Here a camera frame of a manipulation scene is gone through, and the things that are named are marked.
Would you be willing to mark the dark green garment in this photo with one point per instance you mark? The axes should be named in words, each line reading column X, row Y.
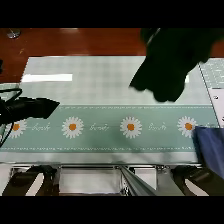
column 170, row 63

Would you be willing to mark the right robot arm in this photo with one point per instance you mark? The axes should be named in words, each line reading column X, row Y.
column 200, row 181

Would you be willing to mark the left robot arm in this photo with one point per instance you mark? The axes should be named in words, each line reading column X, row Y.
column 30, row 108

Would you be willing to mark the blue garment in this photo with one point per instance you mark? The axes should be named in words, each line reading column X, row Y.
column 211, row 150

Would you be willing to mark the silver frame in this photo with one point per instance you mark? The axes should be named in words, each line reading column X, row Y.
column 140, row 185

